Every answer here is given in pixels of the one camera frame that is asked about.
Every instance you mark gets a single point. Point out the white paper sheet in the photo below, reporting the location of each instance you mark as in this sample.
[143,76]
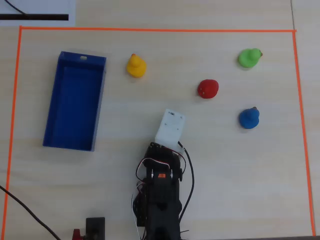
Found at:
[37,7]

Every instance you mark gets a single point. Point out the blue plastic box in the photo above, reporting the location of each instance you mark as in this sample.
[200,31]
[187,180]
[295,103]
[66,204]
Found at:
[75,105]

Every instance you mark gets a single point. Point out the yellow rubber duck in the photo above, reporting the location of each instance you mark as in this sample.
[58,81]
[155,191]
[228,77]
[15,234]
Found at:
[136,67]

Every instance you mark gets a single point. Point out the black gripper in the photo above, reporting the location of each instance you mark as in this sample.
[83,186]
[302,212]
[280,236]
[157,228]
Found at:
[155,147]

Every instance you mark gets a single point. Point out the orange tape border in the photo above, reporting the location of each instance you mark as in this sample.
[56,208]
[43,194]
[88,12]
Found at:
[150,29]

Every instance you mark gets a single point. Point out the black table clamp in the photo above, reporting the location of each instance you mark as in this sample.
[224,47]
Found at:
[95,227]

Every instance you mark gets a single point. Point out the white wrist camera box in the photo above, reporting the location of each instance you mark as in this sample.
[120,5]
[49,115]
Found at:
[170,127]

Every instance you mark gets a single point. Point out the blue rubber duck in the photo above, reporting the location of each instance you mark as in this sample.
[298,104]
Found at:
[249,118]

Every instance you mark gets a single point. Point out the black tape strip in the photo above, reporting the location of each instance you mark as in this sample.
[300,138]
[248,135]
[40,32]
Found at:
[37,17]

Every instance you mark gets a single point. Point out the red rubber duck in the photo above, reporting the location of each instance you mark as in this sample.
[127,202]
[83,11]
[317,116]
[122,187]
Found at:
[208,88]

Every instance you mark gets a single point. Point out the green rubber duck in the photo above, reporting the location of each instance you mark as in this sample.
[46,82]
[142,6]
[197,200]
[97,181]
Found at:
[248,58]

